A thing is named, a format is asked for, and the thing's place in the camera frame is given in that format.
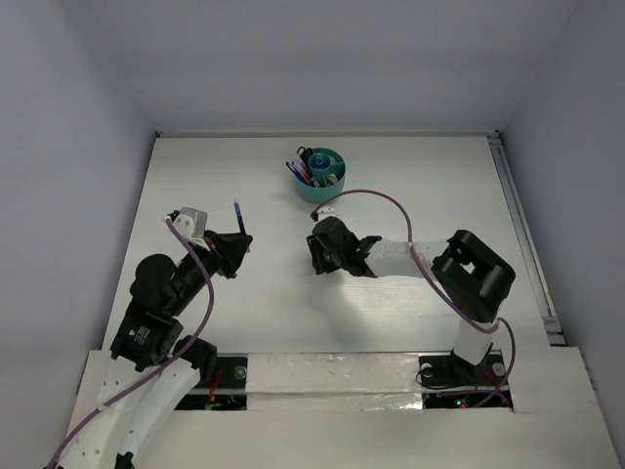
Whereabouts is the teal round desk organizer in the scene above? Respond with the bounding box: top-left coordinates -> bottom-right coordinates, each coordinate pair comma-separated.
291,148 -> 347,203

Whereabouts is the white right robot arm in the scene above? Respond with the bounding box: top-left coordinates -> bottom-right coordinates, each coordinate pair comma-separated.
307,217 -> 516,383

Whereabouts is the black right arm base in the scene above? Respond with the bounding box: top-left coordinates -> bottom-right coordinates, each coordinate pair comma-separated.
415,346 -> 517,409

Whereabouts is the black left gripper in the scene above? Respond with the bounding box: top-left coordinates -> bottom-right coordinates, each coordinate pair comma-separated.
170,227 -> 253,313

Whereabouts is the blue gel pen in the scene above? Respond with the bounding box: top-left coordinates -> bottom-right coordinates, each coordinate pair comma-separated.
233,199 -> 250,254

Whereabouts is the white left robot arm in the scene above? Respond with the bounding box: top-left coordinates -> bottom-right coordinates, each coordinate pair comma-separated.
48,231 -> 253,468

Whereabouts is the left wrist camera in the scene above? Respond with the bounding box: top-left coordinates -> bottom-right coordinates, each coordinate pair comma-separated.
164,207 -> 208,247

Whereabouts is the clear blue-capped marker pen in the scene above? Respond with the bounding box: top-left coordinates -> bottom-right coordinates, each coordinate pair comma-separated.
312,152 -> 326,170

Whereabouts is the blue ballpoint pen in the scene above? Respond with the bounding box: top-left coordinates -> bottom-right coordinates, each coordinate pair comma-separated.
285,162 -> 313,187

